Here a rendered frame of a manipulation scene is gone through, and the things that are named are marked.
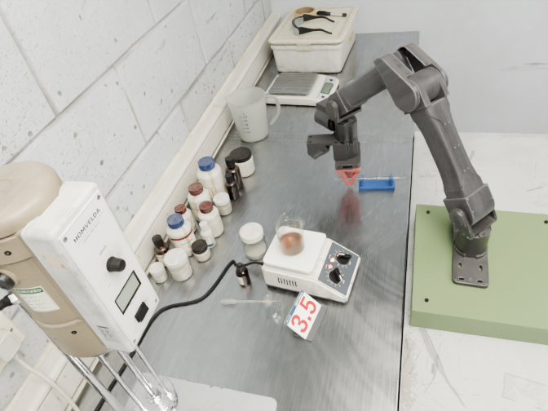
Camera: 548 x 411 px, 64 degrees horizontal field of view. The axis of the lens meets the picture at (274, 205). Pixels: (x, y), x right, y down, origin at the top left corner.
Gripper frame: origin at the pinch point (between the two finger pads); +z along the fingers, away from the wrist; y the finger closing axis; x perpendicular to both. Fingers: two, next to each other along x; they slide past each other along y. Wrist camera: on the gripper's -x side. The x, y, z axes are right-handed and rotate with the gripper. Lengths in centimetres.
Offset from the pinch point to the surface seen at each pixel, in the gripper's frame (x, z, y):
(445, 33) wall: 40, 6, -106
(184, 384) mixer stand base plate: -32, 2, 61
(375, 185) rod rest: 7.2, 2.2, 0.7
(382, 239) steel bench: 8.3, 3.3, 20.4
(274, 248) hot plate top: -16.3, -6.0, 31.5
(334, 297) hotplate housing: -2.5, 0.6, 40.1
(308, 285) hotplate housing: -8.2, -1.9, 38.7
